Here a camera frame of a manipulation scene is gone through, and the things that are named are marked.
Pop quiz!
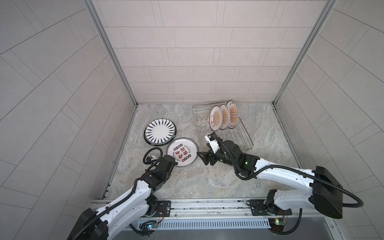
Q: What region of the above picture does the large red characters plate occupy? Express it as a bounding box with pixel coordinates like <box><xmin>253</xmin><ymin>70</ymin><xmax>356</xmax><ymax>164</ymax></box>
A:
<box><xmin>167</xmin><ymin>138</ymin><xmax>198</xmax><ymax>168</ymax></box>

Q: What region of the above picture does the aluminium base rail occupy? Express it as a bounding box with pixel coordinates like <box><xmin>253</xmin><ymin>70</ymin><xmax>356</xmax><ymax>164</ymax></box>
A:
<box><xmin>86</xmin><ymin>196</ymin><xmax>334</xmax><ymax>220</ymax></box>

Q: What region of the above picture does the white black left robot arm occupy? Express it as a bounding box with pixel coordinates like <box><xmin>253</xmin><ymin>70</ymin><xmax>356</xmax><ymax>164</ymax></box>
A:
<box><xmin>68</xmin><ymin>155</ymin><xmax>178</xmax><ymax>240</ymax></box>

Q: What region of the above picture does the aluminium corner post right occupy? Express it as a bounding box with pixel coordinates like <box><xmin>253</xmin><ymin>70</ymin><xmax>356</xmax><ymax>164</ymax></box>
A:
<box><xmin>272</xmin><ymin>0</ymin><xmax>338</xmax><ymax>106</ymax></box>

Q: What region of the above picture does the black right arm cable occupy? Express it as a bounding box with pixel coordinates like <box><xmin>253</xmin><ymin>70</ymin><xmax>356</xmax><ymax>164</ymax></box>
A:
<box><xmin>211</xmin><ymin>133</ymin><xmax>364</xmax><ymax>235</ymax></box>

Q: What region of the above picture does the aluminium corner post left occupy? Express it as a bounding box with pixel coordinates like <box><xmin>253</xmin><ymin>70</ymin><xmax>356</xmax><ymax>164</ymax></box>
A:
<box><xmin>83</xmin><ymin>0</ymin><xmax>138</xmax><ymax>108</ymax></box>

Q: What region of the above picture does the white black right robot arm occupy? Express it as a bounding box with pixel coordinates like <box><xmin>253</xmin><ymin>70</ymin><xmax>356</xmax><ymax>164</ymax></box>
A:
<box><xmin>198</xmin><ymin>141</ymin><xmax>343</xmax><ymax>219</ymax></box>

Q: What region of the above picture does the white slotted vent strip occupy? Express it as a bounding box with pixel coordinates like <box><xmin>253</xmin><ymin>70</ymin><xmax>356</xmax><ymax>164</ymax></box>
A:
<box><xmin>156</xmin><ymin>219</ymin><xmax>271</xmax><ymax>231</ymax></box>

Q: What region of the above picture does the white plate orange sunburst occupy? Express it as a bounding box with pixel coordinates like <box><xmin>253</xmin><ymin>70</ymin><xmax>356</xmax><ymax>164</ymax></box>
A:
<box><xmin>209</xmin><ymin>105</ymin><xmax>223</xmax><ymax>132</ymax></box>

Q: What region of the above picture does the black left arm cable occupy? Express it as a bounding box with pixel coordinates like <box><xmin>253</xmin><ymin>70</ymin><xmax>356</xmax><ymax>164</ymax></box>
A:
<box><xmin>70</xmin><ymin>146</ymin><xmax>164</xmax><ymax>240</ymax></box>

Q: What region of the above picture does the right green circuit board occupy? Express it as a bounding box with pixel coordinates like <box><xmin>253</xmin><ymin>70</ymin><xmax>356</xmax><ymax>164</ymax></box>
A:
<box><xmin>268</xmin><ymin>218</ymin><xmax>287</xmax><ymax>233</ymax></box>

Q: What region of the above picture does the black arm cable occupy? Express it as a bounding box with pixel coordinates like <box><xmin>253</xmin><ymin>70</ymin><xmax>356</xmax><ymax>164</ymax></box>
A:
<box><xmin>70</xmin><ymin>146</ymin><xmax>164</xmax><ymax>240</ymax></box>
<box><xmin>211</xmin><ymin>133</ymin><xmax>364</xmax><ymax>235</ymax></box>

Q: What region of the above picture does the aluminium corner post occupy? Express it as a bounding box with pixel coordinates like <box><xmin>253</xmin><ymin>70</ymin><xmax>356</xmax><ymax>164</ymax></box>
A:
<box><xmin>272</xmin><ymin>0</ymin><xmax>338</xmax><ymax>106</ymax></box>
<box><xmin>83</xmin><ymin>0</ymin><xmax>138</xmax><ymax>108</ymax></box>

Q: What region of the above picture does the left green circuit board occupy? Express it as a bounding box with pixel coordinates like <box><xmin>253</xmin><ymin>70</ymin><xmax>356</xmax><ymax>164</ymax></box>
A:
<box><xmin>140</xmin><ymin>221</ymin><xmax>159</xmax><ymax>236</ymax></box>

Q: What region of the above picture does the white blue leaf plate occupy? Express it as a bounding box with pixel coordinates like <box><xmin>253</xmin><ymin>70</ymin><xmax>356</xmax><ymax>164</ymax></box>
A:
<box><xmin>144</xmin><ymin>119</ymin><xmax>177</xmax><ymax>146</ymax></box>

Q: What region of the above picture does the large orange sunburst plate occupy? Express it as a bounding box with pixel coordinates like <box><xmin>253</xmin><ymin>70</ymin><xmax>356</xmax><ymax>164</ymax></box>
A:
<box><xmin>227</xmin><ymin>100</ymin><xmax>240</xmax><ymax>129</ymax></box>

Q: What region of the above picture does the green circuit board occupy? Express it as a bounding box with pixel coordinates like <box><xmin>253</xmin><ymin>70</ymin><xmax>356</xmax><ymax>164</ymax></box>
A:
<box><xmin>140</xmin><ymin>221</ymin><xmax>159</xmax><ymax>236</ymax></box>
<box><xmin>268</xmin><ymin>218</ymin><xmax>287</xmax><ymax>233</ymax></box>

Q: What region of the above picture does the metal wire dish rack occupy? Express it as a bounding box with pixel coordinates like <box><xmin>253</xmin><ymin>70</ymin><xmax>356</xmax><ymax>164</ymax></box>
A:
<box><xmin>192</xmin><ymin>102</ymin><xmax>254</xmax><ymax>152</ymax></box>

